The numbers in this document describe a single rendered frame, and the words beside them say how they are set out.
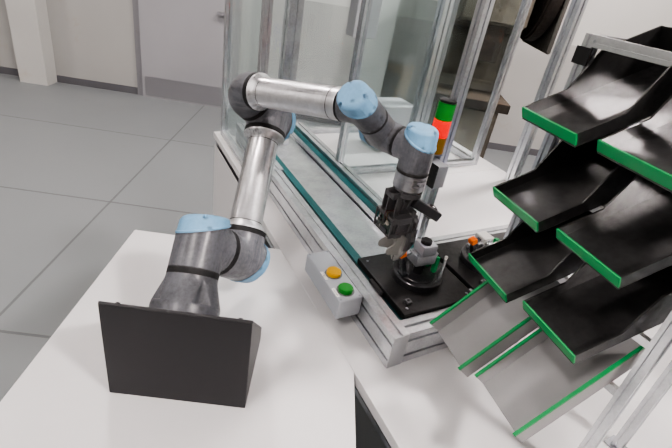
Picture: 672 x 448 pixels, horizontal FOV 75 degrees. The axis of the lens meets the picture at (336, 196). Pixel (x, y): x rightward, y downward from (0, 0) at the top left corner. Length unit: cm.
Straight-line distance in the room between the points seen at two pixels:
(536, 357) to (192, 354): 68
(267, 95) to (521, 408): 86
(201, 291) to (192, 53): 446
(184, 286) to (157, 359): 15
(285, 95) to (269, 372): 64
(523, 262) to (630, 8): 504
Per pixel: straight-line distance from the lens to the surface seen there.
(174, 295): 99
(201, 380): 99
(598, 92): 93
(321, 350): 115
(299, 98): 102
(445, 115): 126
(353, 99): 91
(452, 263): 136
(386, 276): 123
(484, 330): 105
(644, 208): 91
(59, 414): 108
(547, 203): 89
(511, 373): 102
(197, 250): 101
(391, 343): 109
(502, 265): 97
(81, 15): 576
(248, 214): 115
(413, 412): 109
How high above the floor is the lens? 170
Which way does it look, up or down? 28 degrees down
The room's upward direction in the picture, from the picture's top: 10 degrees clockwise
